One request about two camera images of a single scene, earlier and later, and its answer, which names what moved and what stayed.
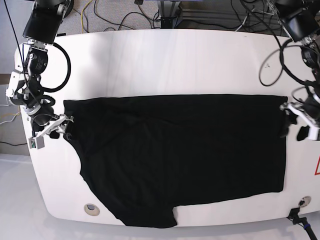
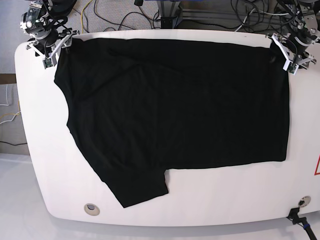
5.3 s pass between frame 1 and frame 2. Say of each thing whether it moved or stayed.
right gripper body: moved
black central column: stayed
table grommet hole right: stayed
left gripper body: moved
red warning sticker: stayed
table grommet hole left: stayed
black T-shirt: moved
